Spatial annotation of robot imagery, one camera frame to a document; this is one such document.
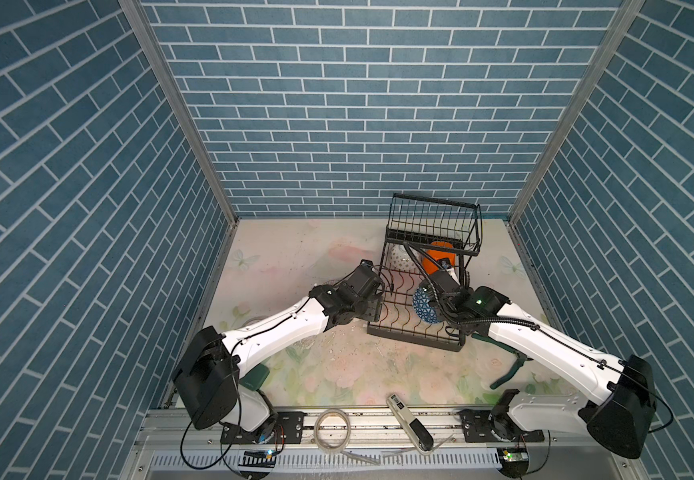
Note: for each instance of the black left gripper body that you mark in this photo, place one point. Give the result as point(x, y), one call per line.
point(370, 310)

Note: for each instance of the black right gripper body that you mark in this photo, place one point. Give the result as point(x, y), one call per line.
point(446, 314)

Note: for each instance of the blue triangle patterned bowl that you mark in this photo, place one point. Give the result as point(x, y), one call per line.
point(421, 303)

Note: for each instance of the orange plastic bowl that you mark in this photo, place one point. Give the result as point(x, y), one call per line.
point(439, 255)

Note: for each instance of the black wire dish rack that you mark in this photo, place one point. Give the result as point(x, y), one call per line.
point(424, 238)

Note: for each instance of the green patterned ceramic bowl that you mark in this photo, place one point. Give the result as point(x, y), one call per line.
point(400, 260)

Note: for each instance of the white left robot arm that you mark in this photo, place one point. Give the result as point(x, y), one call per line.
point(207, 377)

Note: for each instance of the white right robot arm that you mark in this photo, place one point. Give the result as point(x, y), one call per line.
point(615, 401)

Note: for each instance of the dark green sponge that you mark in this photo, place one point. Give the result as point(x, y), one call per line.
point(255, 378)

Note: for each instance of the black silver handheld scanner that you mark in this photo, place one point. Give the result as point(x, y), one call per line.
point(418, 434)

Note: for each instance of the green handled pliers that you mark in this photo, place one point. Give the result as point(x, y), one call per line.
point(496, 362)

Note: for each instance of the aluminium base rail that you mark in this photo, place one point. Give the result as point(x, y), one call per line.
point(365, 443)

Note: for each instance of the aluminium corner post left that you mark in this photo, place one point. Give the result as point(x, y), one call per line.
point(136, 17)

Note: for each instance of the aluminium corner post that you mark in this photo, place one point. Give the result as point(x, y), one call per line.
point(136, 17)
point(620, 25)

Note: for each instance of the aluminium corner post right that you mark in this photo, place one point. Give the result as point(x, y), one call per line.
point(620, 25)

